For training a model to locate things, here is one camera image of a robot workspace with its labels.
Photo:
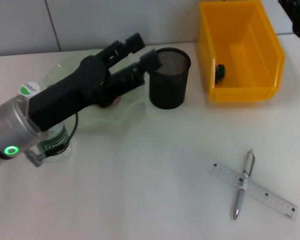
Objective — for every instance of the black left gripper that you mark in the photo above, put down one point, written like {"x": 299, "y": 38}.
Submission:
{"x": 65, "y": 97}

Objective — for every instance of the clear plastic ruler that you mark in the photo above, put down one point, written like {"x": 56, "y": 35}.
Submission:
{"x": 273, "y": 198}

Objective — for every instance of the green glass fruit plate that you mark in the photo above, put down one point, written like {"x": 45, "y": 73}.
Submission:
{"x": 65, "y": 67}

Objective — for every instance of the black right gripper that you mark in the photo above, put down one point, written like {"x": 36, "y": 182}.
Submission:
{"x": 297, "y": 17}

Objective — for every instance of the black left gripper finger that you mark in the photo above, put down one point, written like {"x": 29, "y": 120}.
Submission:
{"x": 151, "y": 61}
{"x": 133, "y": 43}

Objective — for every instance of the black mesh pen holder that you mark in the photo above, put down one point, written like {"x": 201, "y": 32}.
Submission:
{"x": 170, "y": 87}

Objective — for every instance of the silver ballpoint pen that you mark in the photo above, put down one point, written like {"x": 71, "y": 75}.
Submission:
{"x": 240, "y": 200}

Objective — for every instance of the pink peach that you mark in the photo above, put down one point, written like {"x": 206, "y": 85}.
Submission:
{"x": 115, "y": 101}

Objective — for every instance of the green plastic wrapper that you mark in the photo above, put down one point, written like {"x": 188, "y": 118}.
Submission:
{"x": 220, "y": 72}

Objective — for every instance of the clear water bottle green label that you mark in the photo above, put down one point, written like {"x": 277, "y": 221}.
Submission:
{"x": 54, "y": 146}

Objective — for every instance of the yellow plastic bin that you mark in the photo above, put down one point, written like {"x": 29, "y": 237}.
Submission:
{"x": 252, "y": 50}

